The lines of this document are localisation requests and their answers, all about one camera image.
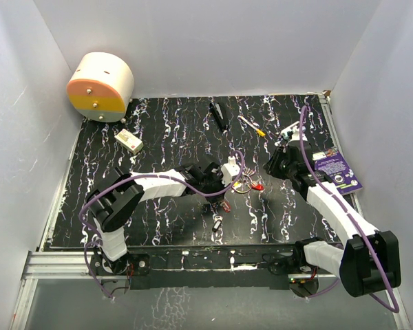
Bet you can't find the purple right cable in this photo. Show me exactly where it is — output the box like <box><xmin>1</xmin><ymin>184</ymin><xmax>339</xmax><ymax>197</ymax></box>
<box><xmin>299</xmin><ymin>105</ymin><xmax>400</xmax><ymax>314</ymax></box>

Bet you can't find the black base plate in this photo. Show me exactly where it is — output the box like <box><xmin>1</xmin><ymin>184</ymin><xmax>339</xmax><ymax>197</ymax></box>
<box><xmin>84</xmin><ymin>244</ymin><xmax>327</xmax><ymax>294</ymax></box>

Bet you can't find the black stapler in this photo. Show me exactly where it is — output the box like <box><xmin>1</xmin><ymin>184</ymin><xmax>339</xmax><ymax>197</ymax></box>
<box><xmin>209</xmin><ymin>102</ymin><xmax>229</xmax><ymax>132</ymax></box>

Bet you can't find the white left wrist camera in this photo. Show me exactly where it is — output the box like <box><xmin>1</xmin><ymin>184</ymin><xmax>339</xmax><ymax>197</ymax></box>
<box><xmin>220</xmin><ymin>156</ymin><xmax>240</xmax><ymax>187</ymax></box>

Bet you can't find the red tag key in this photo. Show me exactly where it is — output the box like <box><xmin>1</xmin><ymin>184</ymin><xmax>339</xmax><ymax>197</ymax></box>
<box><xmin>220</xmin><ymin>200</ymin><xmax>231</xmax><ymax>212</ymax></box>

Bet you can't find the white round drawer cabinet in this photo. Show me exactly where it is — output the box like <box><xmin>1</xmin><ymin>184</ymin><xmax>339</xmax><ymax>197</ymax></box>
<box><xmin>66</xmin><ymin>52</ymin><xmax>134</xmax><ymax>123</ymax></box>

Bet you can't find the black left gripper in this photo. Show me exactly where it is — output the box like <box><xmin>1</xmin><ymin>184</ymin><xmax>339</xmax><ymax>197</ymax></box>
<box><xmin>199</xmin><ymin>171</ymin><xmax>231</xmax><ymax>205</ymax></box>

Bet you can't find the black key tag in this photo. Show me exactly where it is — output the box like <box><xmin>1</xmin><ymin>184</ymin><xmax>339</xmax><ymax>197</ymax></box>
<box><xmin>212</xmin><ymin>220</ymin><xmax>222</xmax><ymax>232</ymax></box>

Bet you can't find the metal keyring with keys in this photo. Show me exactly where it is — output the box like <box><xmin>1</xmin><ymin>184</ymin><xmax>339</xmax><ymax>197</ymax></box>
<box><xmin>232</xmin><ymin>168</ymin><xmax>264</xmax><ymax>195</ymax></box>

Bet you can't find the aluminium frame rail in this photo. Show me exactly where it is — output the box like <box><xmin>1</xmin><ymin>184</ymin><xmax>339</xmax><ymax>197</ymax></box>
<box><xmin>22</xmin><ymin>249</ymin><xmax>396</xmax><ymax>280</ymax></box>

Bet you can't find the pale green cardboard box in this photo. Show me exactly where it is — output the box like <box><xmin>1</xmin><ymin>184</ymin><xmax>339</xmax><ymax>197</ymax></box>
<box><xmin>115</xmin><ymin>129</ymin><xmax>143</xmax><ymax>155</ymax></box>

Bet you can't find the purple cable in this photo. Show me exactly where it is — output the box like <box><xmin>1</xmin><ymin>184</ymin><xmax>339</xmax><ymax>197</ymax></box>
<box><xmin>299</xmin><ymin>105</ymin><xmax>400</xmax><ymax>314</ymax></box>
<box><xmin>78</xmin><ymin>149</ymin><xmax>246</xmax><ymax>299</ymax></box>

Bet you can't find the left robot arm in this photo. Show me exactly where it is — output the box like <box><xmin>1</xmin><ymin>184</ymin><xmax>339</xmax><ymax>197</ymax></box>
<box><xmin>88</xmin><ymin>162</ymin><xmax>240</xmax><ymax>274</ymax></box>

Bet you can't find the red key with silver blade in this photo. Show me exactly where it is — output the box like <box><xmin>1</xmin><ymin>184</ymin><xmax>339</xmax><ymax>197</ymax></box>
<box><xmin>252</xmin><ymin>184</ymin><xmax>264</xmax><ymax>191</ymax></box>

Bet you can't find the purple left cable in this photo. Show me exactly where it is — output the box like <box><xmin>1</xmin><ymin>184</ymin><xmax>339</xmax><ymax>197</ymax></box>
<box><xmin>78</xmin><ymin>149</ymin><xmax>246</xmax><ymax>299</ymax></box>

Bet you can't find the purple booklet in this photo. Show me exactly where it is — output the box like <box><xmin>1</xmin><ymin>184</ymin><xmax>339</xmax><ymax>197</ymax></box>
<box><xmin>313</xmin><ymin>147</ymin><xmax>363</xmax><ymax>195</ymax></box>

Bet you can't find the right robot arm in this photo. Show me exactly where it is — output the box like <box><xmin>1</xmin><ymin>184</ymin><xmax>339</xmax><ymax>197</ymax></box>
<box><xmin>264</xmin><ymin>140</ymin><xmax>401</xmax><ymax>297</ymax></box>

